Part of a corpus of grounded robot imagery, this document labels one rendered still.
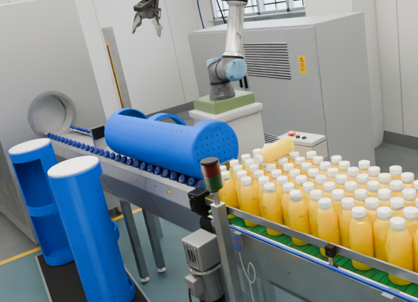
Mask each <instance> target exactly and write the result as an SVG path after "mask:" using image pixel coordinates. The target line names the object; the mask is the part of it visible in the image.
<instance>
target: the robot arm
mask: <svg viewBox="0 0 418 302"><path fill-rule="evenodd" d="M220 1H226V3H227V5H228V6H229V8H228V24H227V33H226V49H225V53H224V54H223V55H222V57H218V58H215V59H210V60H207V69H208V76H209V79H210V94H209V97H210V100H212V101H217V100H226V99H229V98H233V97H234V96H235V91H234V89H233V87H232V85H231V83H230V81H232V82H233V81H238V80H241V79H242V78H243V77H244V76H245V74H246V71H247V66H246V64H245V61H244V60H243V59H244V56H243V55H242V54H241V47H242V38H243V23H244V8H245V7H246V6H247V5H248V0H220ZM133 8H134V11H136V12H137V13H136V14H135V16H134V20H133V25H132V34H134V33H135V31H136V28H137V27H139V26H141V24H142V20H143V19H145V18H146V19H152V24H153V25H154V27H155V30H156V32H157V35H158V36H159V37H160V35H161V30H162V29H163V27H162V25H161V24H159V19H160V17H159V11H160V15H161V8H159V0H141V1H140V2H138V3H137V4H136V5H135V6H133Z"/></svg>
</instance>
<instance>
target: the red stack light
mask: <svg viewBox="0 0 418 302"><path fill-rule="evenodd" d="M200 167H201V171H202V176H203V177H215V176H218V175H219V174H220V173H221V168H220V162H217V163H216V164H214V165H212V166H202V165H200Z"/></svg>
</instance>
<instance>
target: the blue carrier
mask: <svg viewBox="0 0 418 302"><path fill-rule="evenodd" d="M165 117H169V118H171V119H172V120H174V121H175V122H176V124H173V123H166V122H162V121H158V120H160V119H162V118H165ZM104 137H105V140H106V143H107V145H108V146H109V148H110V149H111V150H112V151H114V152H115V153H118V154H121V155H123V156H127V157H130V158H133V159H137V160H140V161H143V162H145V163H149V164H153V165H156V166H159V167H162V168H166V169H169V170H171V171H175V172H179V173H182V174H185V175H188V176H192V177H195V178H197V179H201V180H203V177H202V171H201V167H200V161H201V160H202V159H205V158H209V157H216V158H218V159H219V162H220V164H222V163H224V162H226V161H228V160H230V159H232V158H234V159H237V158H238V151H239V145H238V139H237V136H236V133H235V131H234V130H233V128H232V127H231V126H230V125H229V124H227V123H225V122H223V121H218V120H203V121H201V122H199V123H197V124H196V125H195V126H194V127H192V126H187V125H186V124H185V122H184V121H183V120H182V119H181V118H180V117H178V116H176V115H172V114H167V113H158V114H155V115H152V116H151V117H150V118H148V119H147V117H146V115H145V114H143V113H142V112H141V111H139V110H135V109H130V108H123V109H120V110H118V111H115V112H114V113H113V114H112V115H111V116H110V117H109V118H108V120H107V122H106V125H105V128H104Z"/></svg>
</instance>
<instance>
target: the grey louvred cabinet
mask: <svg viewBox="0 0 418 302"><path fill-rule="evenodd" d="M226 33H227V24H223V25H219V26H214V27H209V28H206V29H200V30H197V31H192V32H189V33H188V34H187V35H188V41H189V45H190V51H191V55H192V61H193V67H194V71H195V76H196V81H197V87H198V92H199V96H200V97H204V96H207V95H209V94H210V79H209V76H208V69H207V60H210V59H215V58H218V57H222V55H223V54H224V53H225V49H226ZM241 54H242V55H243V56H244V59H243V60H244V61H245V64H246V66H247V71H246V74H245V76H244V77H243V78H242V79H241V80H238V81H233V82H232V81H230V83H231V85H232V87H233V89H234V90H240V91H245V92H253V93H254V98H255V102H258V103H262V107H263V110H261V111H260V112H261V119H262V127H263V132H264V140H265V144H268V143H273V142H275V141H277V137H279V136H281V135H284V134H286V133H288V132H290V131H296V132H301V133H310V134H319V135H324V136H325V137H326V145H327V157H326V158H324V159H323V162H325V161H327V162H330V165H331V162H332V160H331V157H332V156H336V155H339V156H341V160H342V161H349V162H350V167H357V168H359V161H362V160H368V161H369V162H370V167H371V166H376V163H375V154H374V138H373V121H372V112H371V96H370V87H369V71H368V54H367V46H366V29H365V14H364V12H352V13H344V14H331V15H323V16H309V17H296V18H288V19H274V20H267V21H253V22H244V23H243V38H242V47H241Z"/></svg>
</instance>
